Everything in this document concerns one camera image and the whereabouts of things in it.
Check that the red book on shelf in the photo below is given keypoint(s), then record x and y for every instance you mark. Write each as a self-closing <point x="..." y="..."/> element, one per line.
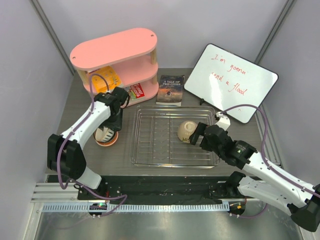
<point x="135" y="92"/>

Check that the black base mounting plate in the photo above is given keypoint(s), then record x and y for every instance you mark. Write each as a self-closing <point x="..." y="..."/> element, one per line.
<point x="169" y="190"/>

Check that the dark paperback book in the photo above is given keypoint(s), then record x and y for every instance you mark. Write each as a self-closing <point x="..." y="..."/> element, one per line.
<point x="170" y="91"/>

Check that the clear plastic drip tray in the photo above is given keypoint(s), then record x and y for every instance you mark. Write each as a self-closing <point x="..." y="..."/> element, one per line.
<point x="175" y="165"/>

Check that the pink three-tier shelf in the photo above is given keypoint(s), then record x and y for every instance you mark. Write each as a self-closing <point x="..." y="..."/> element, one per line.
<point x="131" y="53"/>

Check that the slotted cable duct rail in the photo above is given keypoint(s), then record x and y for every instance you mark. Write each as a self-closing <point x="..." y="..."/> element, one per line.
<point x="90" y="207"/>

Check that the yellow book on shelf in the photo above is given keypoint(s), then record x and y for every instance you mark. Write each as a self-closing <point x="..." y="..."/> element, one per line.
<point x="109" y="74"/>

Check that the white blue-petal bowl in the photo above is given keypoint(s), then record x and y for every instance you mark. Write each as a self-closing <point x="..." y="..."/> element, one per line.
<point x="104" y="135"/>

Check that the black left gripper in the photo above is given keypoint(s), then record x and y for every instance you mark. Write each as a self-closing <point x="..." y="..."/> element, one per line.
<point x="117" y="125"/>

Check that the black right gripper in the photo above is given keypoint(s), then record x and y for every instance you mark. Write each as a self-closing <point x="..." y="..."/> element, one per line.
<point x="198" y="131"/>

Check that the orange bowl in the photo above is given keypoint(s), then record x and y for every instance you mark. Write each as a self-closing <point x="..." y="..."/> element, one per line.
<point x="110" y="142"/>

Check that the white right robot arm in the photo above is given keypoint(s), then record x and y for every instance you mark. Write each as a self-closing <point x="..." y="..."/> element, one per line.
<point x="298" y="199"/>

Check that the beige floral ceramic bowl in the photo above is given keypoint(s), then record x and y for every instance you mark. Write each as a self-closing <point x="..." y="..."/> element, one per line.
<point x="185" y="130"/>

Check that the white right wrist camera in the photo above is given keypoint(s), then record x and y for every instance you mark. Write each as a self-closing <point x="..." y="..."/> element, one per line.
<point x="222" y="120"/>

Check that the white dry-erase board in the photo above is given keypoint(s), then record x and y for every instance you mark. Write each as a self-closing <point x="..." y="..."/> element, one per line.
<point x="230" y="83"/>

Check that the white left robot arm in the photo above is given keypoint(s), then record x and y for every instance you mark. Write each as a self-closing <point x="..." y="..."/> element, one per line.
<point x="65" y="151"/>

